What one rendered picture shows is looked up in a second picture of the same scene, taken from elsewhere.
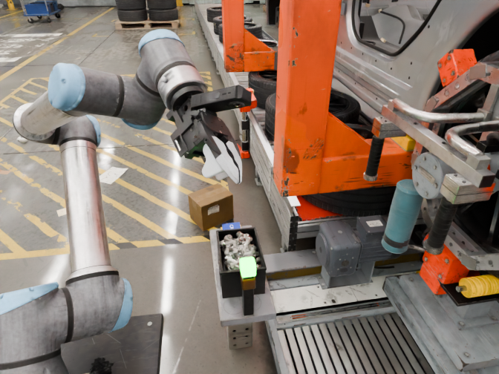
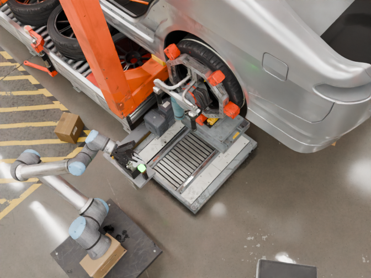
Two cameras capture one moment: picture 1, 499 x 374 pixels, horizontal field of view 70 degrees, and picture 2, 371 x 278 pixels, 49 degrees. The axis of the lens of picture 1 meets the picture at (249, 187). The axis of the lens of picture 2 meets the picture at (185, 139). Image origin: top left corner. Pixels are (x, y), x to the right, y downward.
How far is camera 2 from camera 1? 2.06 m
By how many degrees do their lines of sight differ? 34
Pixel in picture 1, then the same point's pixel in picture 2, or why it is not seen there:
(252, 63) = not seen: outside the picture
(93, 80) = (84, 161)
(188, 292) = (99, 180)
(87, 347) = not seen: hidden behind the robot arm
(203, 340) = (123, 194)
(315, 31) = (110, 63)
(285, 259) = (133, 136)
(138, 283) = not seen: hidden behind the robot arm
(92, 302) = (97, 213)
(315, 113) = (122, 85)
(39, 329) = (93, 230)
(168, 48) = (100, 139)
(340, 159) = (139, 90)
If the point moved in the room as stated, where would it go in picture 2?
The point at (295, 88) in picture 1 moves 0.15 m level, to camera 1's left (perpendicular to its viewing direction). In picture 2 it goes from (111, 84) to (93, 96)
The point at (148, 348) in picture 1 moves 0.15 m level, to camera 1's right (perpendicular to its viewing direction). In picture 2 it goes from (117, 212) to (133, 200)
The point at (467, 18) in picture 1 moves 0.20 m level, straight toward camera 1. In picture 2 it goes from (165, 28) to (169, 50)
